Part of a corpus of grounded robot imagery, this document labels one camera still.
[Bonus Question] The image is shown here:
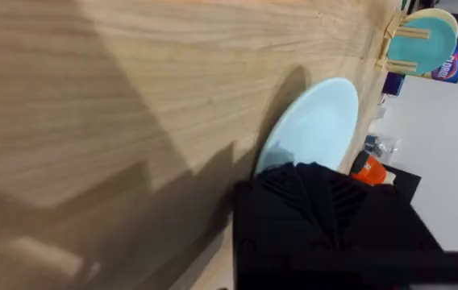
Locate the dark blue object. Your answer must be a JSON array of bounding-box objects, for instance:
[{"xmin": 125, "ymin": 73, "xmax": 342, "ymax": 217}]
[{"xmin": 381, "ymin": 72, "xmax": 406, "ymax": 97}]

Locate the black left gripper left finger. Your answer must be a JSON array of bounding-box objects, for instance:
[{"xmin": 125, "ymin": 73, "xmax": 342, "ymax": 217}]
[{"xmin": 232, "ymin": 162, "xmax": 338, "ymax": 259}]

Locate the teal plate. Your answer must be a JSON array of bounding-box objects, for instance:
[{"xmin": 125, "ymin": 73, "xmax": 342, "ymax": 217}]
[{"xmin": 386, "ymin": 16, "xmax": 458, "ymax": 77}]

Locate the small wooden peg rack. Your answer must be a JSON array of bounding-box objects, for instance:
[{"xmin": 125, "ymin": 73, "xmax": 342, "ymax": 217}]
[{"xmin": 374, "ymin": 10, "xmax": 432, "ymax": 77}]

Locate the light blue plate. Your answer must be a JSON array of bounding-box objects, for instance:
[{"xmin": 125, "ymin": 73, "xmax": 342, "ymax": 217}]
[{"xmin": 252, "ymin": 77, "xmax": 360, "ymax": 176}]

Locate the black panel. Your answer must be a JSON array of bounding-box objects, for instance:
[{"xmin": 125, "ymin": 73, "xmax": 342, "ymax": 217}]
[{"xmin": 382, "ymin": 164, "xmax": 423, "ymax": 203}]

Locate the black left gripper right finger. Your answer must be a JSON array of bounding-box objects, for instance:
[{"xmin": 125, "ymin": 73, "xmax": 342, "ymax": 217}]
[{"xmin": 296, "ymin": 162, "xmax": 444, "ymax": 255}]

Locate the round wipes canister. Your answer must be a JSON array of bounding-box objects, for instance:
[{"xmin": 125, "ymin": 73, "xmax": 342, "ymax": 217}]
[{"xmin": 421, "ymin": 41, "xmax": 458, "ymax": 86}]

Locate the orange and black object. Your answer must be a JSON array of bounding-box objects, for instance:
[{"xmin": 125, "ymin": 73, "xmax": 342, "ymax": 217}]
[{"xmin": 348, "ymin": 150, "xmax": 388, "ymax": 187}]

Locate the cream plate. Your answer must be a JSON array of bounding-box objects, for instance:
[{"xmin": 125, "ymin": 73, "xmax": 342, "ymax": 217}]
[{"xmin": 404, "ymin": 7, "xmax": 458, "ymax": 41}]

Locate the clear plastic object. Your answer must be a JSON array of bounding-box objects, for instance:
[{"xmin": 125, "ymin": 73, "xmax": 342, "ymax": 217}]
[{"xmin": 363, "ymin": 134, "xmax": 400, "ymax": 159}]

